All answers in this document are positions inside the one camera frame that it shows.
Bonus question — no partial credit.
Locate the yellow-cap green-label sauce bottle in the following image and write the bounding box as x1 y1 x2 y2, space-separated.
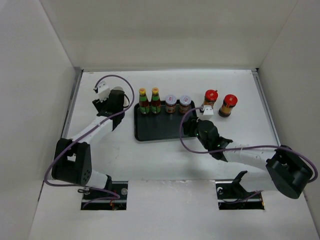
139 88 150 115

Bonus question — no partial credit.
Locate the red-lid chili jar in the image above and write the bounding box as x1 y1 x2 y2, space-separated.
202 89 219 108
218 94 238 118

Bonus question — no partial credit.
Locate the white-lid sauce jar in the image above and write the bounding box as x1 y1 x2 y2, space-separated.
179 95 192 114
165 95 177 114

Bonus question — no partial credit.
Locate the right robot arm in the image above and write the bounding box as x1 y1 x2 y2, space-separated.
179 116 318 199

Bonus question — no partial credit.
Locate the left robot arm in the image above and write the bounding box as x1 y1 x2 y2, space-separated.
51 87 125 200

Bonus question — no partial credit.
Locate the black plastic tray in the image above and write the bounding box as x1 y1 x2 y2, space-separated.
133 100 184 142

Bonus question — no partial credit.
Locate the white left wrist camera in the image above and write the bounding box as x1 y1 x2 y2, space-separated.
93 80 111 102

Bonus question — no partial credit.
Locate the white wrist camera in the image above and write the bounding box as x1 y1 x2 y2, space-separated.
93 80 111 102
198 105 214 121

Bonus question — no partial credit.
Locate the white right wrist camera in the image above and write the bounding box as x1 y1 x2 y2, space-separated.
198 105 214 121

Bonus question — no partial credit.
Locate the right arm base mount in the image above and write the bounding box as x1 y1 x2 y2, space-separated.
215 171 265 210

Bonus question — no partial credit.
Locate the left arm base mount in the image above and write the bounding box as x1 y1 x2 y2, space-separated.
77 181 129 211

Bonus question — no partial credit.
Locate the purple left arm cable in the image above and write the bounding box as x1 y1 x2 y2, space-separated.
43 74 134 210

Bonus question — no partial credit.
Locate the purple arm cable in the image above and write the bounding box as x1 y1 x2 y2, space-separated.
43 74 134 210
179 107 319 205

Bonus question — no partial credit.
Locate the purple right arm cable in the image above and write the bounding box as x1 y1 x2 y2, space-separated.
179 107 319 205

